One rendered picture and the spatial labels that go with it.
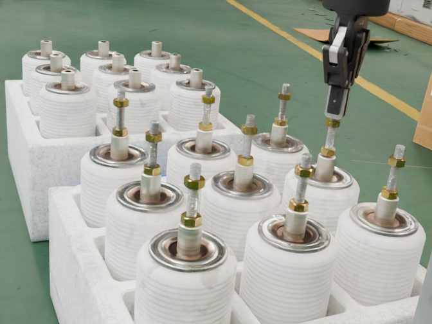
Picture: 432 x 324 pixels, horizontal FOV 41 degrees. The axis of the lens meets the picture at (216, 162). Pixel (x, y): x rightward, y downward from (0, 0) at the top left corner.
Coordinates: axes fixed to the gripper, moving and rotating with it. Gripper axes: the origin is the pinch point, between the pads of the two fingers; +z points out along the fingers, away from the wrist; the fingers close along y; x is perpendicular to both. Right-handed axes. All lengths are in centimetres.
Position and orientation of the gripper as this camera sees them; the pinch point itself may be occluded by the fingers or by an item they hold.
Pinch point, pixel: (337, 101)
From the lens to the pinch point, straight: 73.1
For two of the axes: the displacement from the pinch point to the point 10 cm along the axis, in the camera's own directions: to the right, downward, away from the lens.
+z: -1.0, 9.2, 3.8
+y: -4.5, 3.1, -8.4
